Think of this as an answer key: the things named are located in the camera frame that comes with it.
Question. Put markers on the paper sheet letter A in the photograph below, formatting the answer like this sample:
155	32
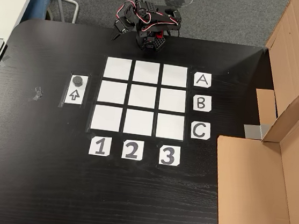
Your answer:
202	80

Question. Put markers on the paper sheet letter C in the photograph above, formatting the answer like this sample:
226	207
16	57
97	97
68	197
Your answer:
200	131

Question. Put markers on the grey tape piece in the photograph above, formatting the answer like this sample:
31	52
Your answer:
254	131

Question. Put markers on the paper sheet number 1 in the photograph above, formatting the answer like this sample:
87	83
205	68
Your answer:
99	145

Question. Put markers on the white nine-square grid sheet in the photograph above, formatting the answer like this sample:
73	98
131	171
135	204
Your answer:
141	96

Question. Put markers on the clear tape piece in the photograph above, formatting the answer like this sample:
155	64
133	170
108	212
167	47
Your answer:
6	60
37	94

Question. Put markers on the paper sheet number 2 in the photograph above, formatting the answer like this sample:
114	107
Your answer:
132	149

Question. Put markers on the white arrow paper sheet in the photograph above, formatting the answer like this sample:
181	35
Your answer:
73	95

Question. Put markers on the paper sheet number 3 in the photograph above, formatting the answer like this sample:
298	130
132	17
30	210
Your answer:
169	155

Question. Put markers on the black octagonal token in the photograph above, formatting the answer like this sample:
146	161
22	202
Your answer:
77	80

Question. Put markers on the paper sheet letter B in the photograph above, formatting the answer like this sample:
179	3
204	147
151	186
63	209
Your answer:
201	103

